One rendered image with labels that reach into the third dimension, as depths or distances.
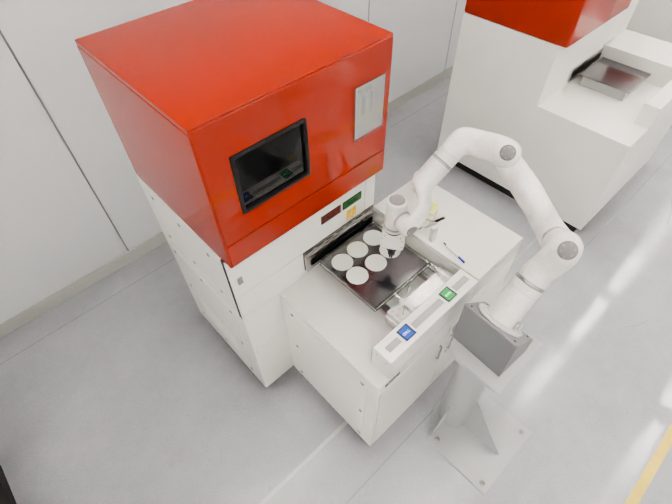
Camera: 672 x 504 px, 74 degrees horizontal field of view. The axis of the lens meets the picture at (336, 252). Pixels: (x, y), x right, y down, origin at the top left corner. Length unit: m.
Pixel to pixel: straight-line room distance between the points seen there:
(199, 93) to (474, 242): 1.33
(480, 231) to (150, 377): 2.06
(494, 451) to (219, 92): 2.18
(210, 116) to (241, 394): 1.83
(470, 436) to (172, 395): 1.69
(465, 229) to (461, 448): 1.18
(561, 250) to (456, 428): 1.33
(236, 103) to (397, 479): 1.98
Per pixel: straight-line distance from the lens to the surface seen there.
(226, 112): 1.32
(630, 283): 3.65
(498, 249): 2.12
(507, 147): 1.65
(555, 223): 1.83
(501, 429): 2.75
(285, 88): 1.41
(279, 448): 2.63
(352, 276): 2.00
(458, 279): 1.97
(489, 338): 1.80
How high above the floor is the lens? 2.50
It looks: 50 degrees down
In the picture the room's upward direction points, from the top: 2 degrees counter-clockwise
